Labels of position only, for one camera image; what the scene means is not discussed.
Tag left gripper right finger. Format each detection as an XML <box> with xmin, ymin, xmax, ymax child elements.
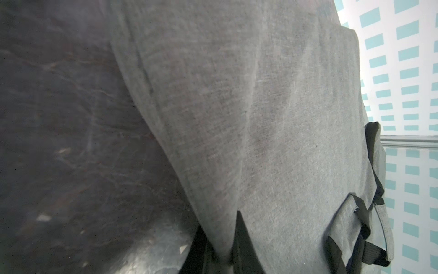
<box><xmin>232</xmin><ymin>211</ymin><xmax>265</xmax><ymax>274</ymax></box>

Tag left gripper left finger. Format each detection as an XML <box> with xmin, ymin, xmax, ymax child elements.
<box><xmin>179</xmin><ymin>226</ymin><xmax>209</xmax><ymax>274</ymax></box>

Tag grey laptop bag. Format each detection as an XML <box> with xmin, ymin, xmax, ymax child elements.
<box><xmin>106</xmin><ymin>1</ymin><xmax>394</xmax><ymax>274</ymax></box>

